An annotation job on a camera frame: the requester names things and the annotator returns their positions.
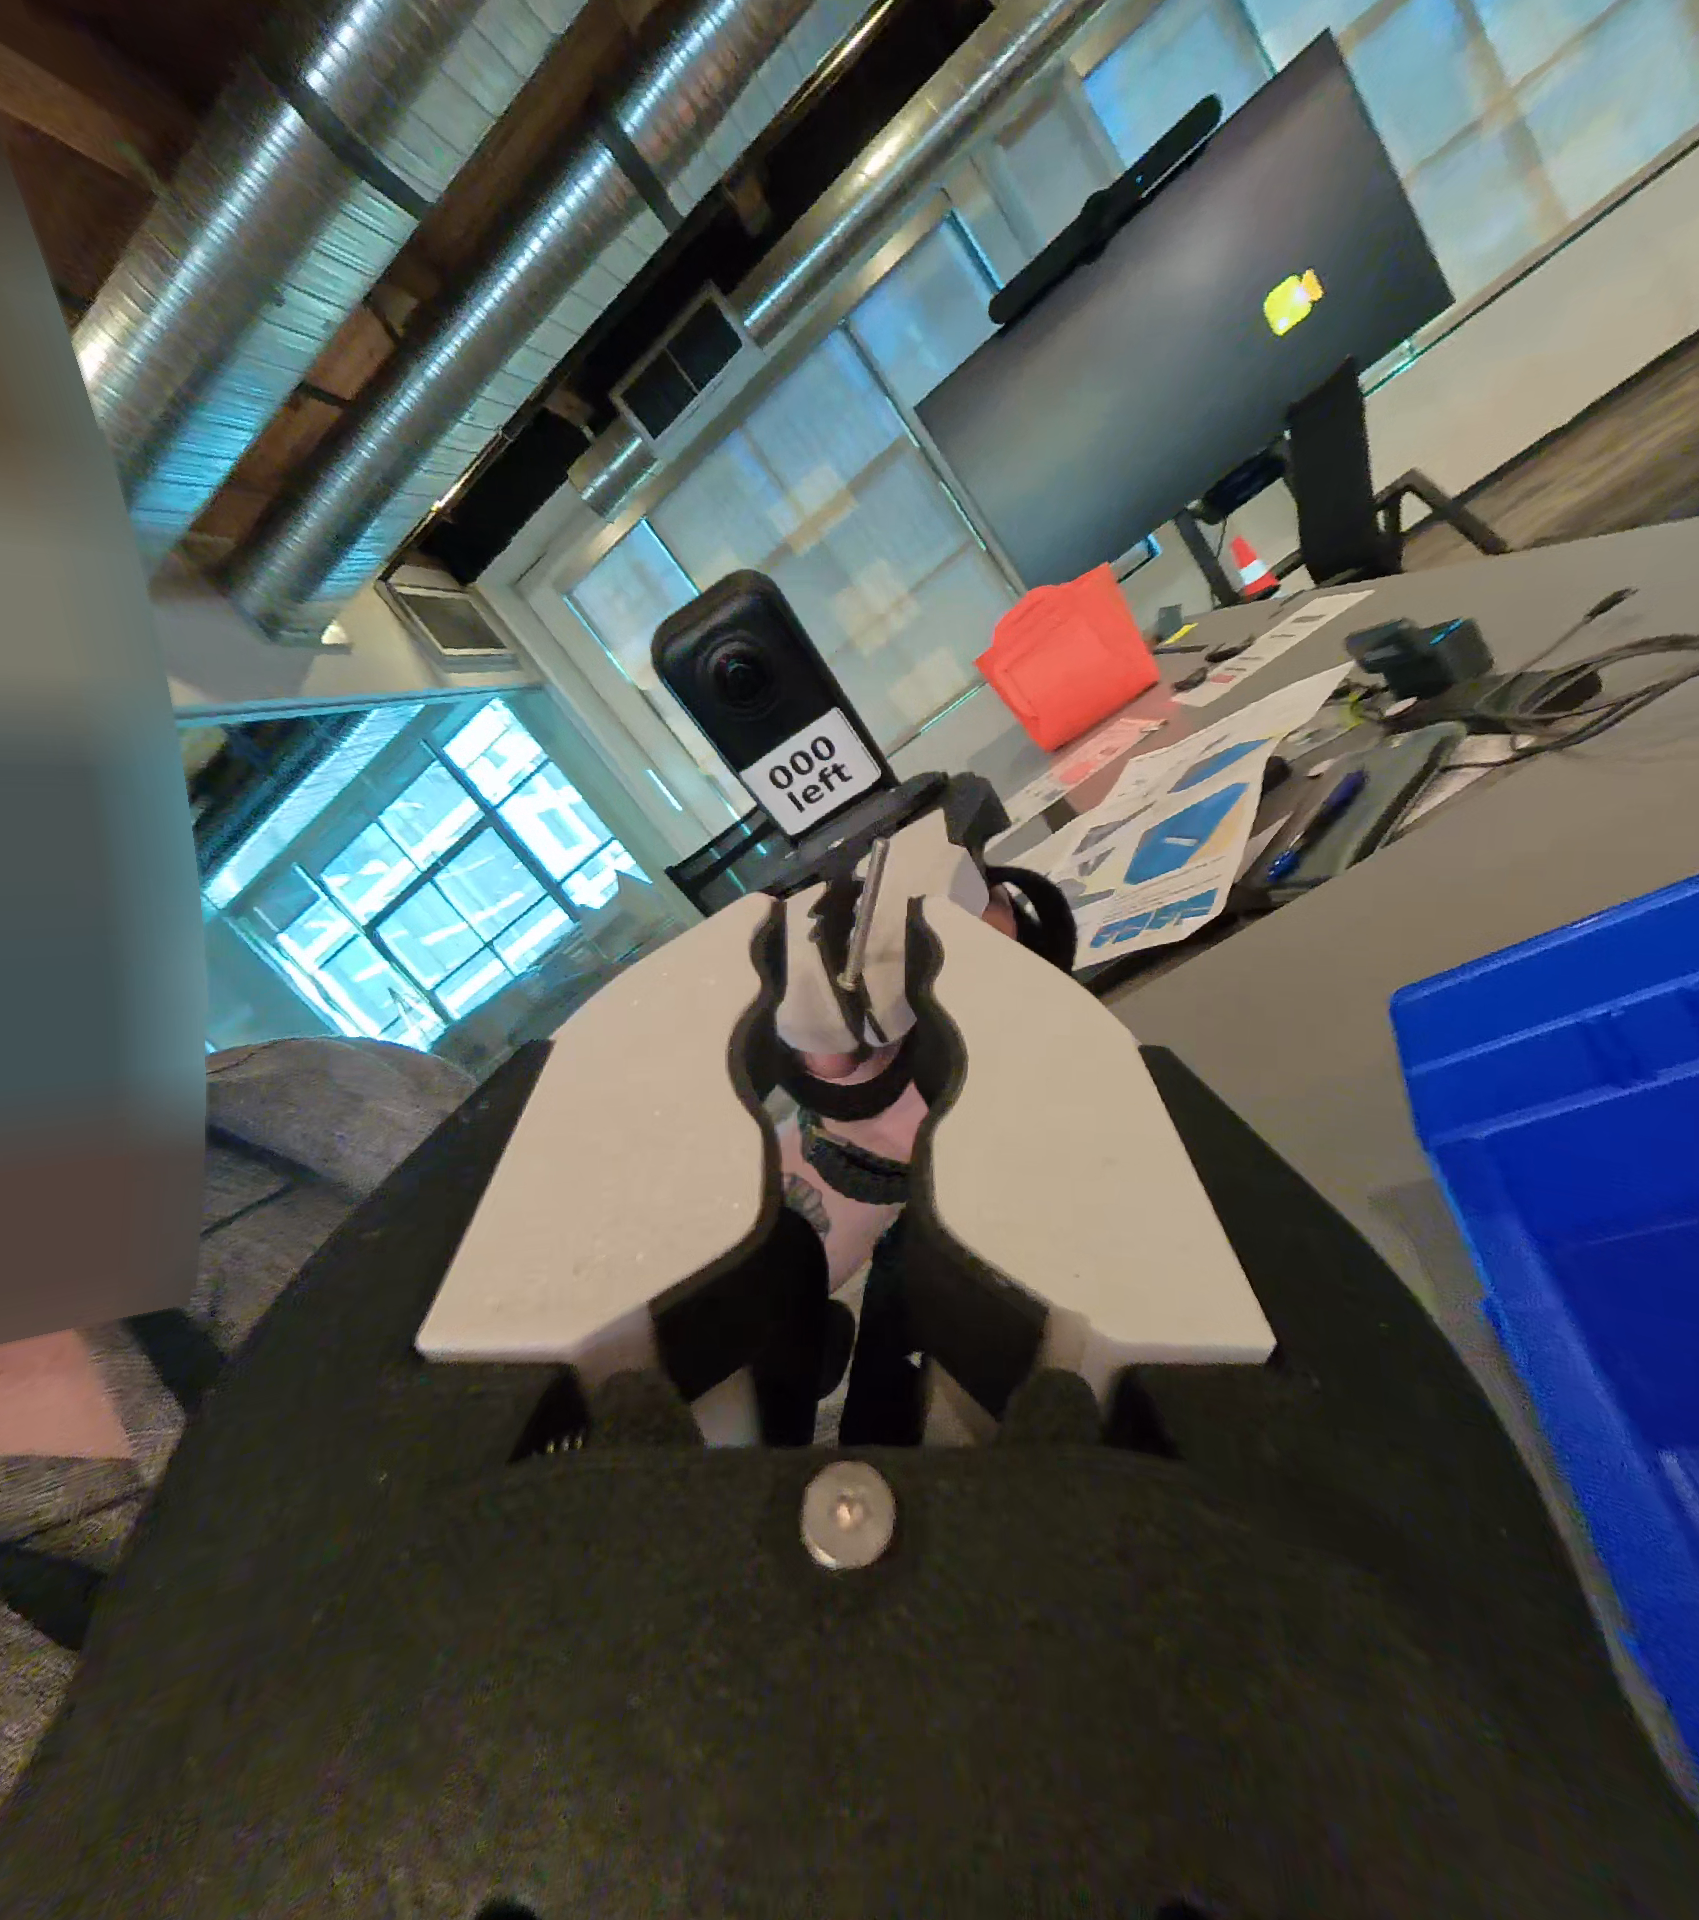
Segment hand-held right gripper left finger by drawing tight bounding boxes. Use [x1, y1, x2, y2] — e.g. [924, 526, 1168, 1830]
[415, 893, 792, 1368]

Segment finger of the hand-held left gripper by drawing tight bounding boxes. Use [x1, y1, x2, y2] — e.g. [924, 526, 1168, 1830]
[868, 815, 996, 1040]
[774, 896, 866, 1052]

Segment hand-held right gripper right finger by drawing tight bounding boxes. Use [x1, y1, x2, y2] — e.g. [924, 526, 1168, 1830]
[910, 893, 1278, 1368]

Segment long metal bolt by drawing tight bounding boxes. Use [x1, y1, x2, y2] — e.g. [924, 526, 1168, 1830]
[838, 835, 894, 991]

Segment blue plastic storage bin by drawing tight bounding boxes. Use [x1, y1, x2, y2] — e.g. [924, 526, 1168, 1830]
[1390, 831, 1699, 1920]

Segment person's left forearm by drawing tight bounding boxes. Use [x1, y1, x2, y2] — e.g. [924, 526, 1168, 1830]
[782, 1176, 900, 1296]

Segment person's left hand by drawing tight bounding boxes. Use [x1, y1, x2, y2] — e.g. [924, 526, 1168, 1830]
[790, 1046, 930, 1141]

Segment black wristwatch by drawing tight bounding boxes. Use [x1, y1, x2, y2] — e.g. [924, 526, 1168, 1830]
[796, 1112, 930, 1209]

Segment printed leaflet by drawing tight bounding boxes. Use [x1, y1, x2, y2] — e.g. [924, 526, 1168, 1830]
[1032, 734, 1274, 966]

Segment red bag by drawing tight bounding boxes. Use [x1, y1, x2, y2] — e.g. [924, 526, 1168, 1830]
[976, 561, 1164, 751]

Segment blue pen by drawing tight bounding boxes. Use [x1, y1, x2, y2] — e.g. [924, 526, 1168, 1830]
[1266, 771, 1368, 890]

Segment white paper sheet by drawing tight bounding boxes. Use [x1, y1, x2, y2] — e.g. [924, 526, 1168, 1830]
[1172, 587, 1376, 710]

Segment dark grey pad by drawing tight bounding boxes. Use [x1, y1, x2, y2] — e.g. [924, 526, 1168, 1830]
[1262, 719, 1470, 906]

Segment black charger device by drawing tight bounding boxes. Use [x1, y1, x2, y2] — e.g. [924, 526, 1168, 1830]
[1344, 614, 1494, 702]

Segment black monitor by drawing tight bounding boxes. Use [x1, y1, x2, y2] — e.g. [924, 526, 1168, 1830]
[916, 30, 1512, 601]

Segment black video bar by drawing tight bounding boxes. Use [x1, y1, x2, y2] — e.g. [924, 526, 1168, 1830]
[988, 96, 1224, 328]

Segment metal air duct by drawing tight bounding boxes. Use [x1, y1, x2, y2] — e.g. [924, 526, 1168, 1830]
[736, 0, 1136, 350]
[227, 0, 972, 635]
[75, 0, 597, 559]

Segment black cable bundle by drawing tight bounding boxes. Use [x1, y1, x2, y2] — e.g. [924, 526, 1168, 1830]
[1450, 587, 1699, 739]

